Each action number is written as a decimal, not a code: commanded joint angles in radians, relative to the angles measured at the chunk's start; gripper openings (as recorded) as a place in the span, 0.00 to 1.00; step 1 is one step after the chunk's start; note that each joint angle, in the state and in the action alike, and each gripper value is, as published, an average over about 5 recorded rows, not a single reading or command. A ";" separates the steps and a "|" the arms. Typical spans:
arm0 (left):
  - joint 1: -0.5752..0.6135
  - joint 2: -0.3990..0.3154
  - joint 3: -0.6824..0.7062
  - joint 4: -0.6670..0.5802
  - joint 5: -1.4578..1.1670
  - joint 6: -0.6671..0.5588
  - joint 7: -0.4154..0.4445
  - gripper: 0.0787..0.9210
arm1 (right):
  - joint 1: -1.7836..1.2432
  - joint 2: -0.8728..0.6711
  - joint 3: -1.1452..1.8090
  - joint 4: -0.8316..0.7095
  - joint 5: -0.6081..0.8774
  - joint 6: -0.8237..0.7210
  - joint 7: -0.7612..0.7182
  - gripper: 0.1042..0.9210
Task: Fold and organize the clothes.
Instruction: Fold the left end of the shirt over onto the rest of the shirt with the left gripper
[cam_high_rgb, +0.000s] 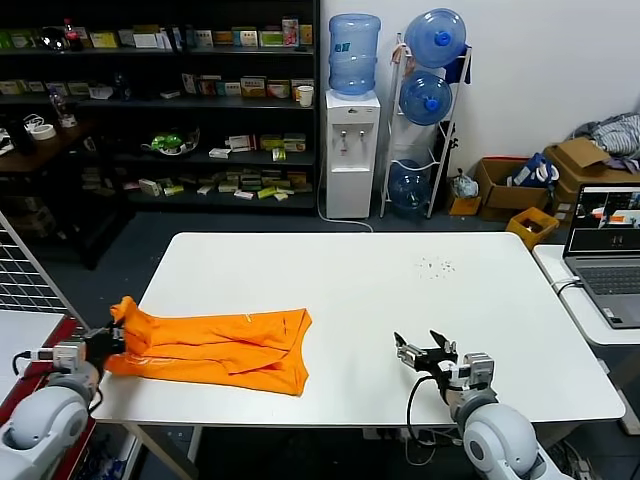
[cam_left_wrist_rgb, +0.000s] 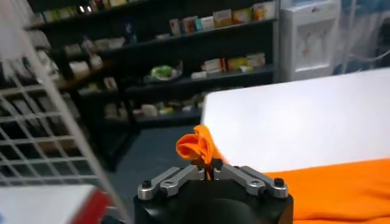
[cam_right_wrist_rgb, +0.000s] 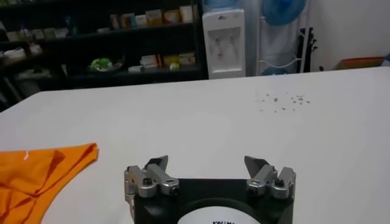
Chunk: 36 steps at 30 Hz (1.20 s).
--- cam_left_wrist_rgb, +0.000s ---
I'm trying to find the colourful medicine box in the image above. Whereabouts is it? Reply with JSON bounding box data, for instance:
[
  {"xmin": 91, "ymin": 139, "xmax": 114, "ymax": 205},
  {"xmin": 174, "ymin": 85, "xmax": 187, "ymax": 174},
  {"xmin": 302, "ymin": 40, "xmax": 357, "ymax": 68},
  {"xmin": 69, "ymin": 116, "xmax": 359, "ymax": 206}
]
[{"xmin": 182, "ymin": 15, "xmax": 198, "ymax": 34}]

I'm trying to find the white red medicine box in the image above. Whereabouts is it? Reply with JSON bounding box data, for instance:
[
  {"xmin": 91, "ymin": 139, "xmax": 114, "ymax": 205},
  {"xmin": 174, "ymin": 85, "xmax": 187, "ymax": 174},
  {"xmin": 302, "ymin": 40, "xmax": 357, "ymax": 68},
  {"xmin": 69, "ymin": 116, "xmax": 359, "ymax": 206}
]
[{"xmin": 202, "ymin": 58, "xmax": 226, "ymax": 73}]

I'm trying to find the white wire grid panel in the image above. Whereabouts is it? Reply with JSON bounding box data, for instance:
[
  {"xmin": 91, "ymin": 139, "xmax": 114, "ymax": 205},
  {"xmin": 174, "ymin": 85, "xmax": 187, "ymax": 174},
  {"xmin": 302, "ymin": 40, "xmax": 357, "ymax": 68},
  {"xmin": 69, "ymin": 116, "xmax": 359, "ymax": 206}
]
[{"xmin": 0, "ymin": 0, "xmax": 132, "ymax": 224}]

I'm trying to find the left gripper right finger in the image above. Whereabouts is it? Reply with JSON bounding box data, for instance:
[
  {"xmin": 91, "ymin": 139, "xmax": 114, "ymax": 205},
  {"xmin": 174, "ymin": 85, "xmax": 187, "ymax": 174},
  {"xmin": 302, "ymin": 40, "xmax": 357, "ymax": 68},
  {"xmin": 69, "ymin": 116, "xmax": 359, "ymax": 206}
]
[{"xmin": 213, "ymin": 158, "xmax": 289, "ymax": 199}]

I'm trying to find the black shelving unit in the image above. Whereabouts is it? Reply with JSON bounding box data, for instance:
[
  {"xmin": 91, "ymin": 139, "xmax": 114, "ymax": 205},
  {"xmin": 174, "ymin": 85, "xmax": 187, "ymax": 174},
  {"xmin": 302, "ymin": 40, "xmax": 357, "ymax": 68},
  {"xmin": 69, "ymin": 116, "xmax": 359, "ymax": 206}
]
[{"xmin": 24, "ymin": 0, "xmax": 280, "ymax": 171}]

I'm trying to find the white red flat box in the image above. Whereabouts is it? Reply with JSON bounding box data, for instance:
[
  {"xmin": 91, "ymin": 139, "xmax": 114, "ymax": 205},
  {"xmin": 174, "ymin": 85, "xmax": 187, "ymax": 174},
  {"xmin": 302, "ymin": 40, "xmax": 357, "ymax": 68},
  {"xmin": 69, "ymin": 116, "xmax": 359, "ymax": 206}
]
[{"xmin": 232, "ymin": 7, "xmax": 254, "ymax": 25}]

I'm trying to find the large white table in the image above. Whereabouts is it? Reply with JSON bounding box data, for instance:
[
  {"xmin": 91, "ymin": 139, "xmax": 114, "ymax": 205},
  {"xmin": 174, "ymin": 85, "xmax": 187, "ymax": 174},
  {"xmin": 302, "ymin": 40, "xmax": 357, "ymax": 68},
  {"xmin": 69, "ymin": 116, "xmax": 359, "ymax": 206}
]
[{"xmin": 200, "ymin": 67, "xmax": 390, "ymax": 224}]

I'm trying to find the white orange medicine box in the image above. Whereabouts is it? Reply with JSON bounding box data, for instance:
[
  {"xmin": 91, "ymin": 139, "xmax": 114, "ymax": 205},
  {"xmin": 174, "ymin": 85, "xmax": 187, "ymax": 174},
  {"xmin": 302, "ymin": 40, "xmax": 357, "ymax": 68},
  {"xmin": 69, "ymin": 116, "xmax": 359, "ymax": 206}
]
[{"xmin": 246, "ymin": 52, "xmax": 266, "ymax": 68}]

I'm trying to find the dark blue bottle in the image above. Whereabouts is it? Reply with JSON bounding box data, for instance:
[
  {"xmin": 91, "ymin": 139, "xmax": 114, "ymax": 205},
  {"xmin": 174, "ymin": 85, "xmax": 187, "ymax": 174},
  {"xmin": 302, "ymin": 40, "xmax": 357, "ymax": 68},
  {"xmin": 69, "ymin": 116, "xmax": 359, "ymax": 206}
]
[{"xmin": 124, "ymin": 19, "xmax": 138, "ymax": 43}]

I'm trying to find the orange t-shirt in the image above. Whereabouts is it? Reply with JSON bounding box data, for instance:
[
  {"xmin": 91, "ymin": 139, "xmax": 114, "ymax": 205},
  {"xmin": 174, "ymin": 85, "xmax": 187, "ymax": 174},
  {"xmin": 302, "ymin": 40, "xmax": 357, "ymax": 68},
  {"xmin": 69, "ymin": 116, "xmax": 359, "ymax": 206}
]
[{"xmin": 175, "ymin": 124, "xmax": 390, "ymax": 222}]

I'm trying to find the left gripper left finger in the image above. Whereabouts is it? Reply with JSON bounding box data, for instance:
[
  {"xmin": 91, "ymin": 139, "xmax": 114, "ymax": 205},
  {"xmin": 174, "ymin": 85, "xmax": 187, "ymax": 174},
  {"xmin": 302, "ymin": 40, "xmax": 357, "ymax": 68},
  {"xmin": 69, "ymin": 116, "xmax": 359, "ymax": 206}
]
[{"xmin": 137, "ymin": 158, "xmax": 207, "ymax": 201}]

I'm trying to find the white water dispenser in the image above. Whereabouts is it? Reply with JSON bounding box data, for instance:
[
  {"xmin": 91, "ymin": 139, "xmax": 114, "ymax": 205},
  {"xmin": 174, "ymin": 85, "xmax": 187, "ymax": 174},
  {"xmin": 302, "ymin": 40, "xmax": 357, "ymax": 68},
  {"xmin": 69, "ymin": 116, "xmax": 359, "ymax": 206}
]
[{"xmin": 278, "ymin": 0, "xmax": 342, "ymax": 82}]

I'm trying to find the yellow white medicine box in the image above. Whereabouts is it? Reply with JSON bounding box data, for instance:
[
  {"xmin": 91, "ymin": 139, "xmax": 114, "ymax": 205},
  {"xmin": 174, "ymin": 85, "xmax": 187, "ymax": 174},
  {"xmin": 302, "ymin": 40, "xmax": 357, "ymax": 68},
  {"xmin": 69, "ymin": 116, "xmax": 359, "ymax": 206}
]
[{"xmin": 252, "ymin": 2, "xmax": 277, "ymax": 21}]

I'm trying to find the white teal medicine box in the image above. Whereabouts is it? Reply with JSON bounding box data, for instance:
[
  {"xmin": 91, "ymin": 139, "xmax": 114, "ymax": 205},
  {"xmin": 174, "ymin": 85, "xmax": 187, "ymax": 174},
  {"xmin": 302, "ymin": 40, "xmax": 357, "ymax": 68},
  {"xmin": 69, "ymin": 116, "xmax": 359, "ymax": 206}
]
[{"xmin": 196, "ymin": 15, "xmax": 215, "ymax": 32}]

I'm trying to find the white blue medicine box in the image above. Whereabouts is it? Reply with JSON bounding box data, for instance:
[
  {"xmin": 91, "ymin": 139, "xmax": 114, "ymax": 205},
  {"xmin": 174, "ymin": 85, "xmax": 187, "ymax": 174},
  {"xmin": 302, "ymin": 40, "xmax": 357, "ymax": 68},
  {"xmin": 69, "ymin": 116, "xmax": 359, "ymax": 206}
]
[{"xmin": 169, "ymin": 18, "xmax": 182, "ymax": 36}]

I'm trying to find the glass bowl with green items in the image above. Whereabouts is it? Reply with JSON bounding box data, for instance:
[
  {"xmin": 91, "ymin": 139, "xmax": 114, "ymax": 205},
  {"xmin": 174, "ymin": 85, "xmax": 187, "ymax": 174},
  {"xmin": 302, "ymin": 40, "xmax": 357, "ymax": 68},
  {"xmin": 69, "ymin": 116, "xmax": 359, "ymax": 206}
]
[{"xmin": 143, "ymin": 62, "xmax": 183, "ymax": 83}]

